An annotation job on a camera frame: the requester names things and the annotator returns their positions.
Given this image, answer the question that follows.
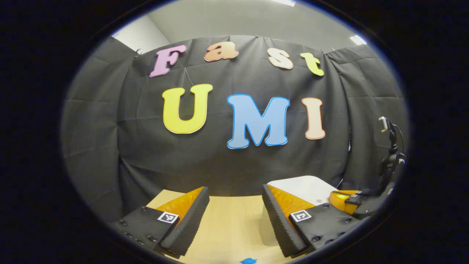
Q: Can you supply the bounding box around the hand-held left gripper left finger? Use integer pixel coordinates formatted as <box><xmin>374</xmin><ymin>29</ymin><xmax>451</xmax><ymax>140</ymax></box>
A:
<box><xmin>112</xmin><ymin>186</ymin><xmax>210</xmax><ymax>259</ymax></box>

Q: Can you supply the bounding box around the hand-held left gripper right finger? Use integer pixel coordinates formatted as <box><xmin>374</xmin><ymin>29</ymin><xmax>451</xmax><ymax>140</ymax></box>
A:
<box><xmin>262</xmin><ymin>184</ymin><xmax>363</xmax><ymax>258</ymax></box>

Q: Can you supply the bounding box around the white desktop garbage bin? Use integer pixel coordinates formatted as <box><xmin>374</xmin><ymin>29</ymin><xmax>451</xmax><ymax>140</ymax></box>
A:
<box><xmin>258</xmin><ymin>176</ymin><xmax>339</xmax><ymax>247</ymax></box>

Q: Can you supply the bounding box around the wooden desktop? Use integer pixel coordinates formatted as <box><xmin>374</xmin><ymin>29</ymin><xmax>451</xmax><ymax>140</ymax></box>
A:
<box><xmin>146</xmin><ymin>189</ymin><xmax>330</xmax><ymax>264</ymax></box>

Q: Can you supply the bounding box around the black backdrop cloth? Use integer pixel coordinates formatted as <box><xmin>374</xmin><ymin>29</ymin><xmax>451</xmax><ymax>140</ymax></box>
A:
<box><xmin>62</xmin><ymin>35</ymin><xmax>409</xmax><ymax>224</ymax></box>

